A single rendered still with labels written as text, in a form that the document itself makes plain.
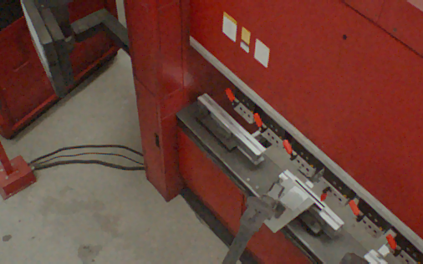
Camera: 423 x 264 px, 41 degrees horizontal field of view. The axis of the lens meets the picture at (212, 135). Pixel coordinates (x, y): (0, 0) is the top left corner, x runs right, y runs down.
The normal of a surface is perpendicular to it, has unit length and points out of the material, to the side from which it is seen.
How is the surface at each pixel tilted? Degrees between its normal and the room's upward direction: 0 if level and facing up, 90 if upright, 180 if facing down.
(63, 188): 0
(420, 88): 90
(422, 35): 90
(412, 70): 90
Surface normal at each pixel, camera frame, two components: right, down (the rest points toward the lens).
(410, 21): -0.77, 0.49
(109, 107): 0.02, -0.61
